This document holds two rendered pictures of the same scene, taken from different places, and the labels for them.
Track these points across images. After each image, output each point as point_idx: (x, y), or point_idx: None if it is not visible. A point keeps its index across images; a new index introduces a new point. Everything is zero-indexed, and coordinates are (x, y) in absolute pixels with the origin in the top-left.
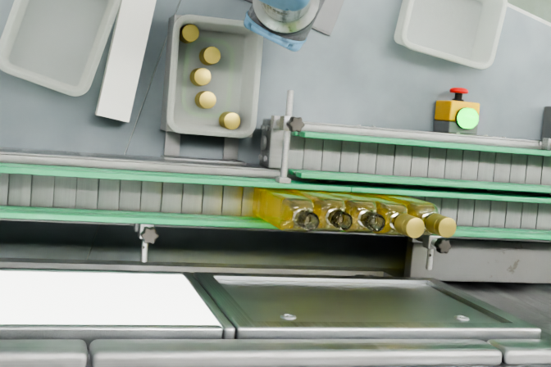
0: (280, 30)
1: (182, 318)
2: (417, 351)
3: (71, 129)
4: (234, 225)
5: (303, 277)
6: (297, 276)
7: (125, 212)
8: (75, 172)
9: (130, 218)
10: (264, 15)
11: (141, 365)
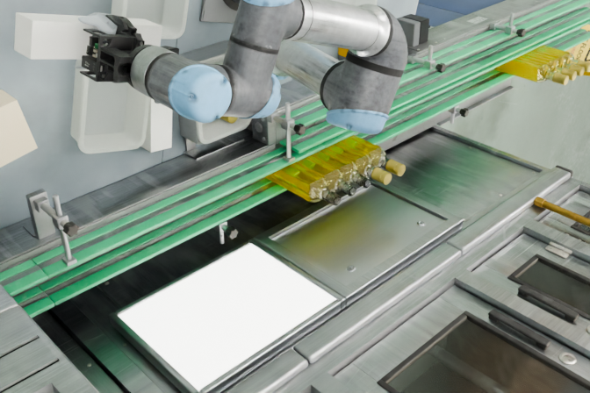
0: (286, 75)
1: (310, 300)
2: (430, 271)
3: (125, 161)
4: (268, 198)
5: (312, 212)
6: (308, 212)
7: (198, 215)
8: (178, 215)
9: (213, 224)
10: (277, 69)
11: (329, 350)
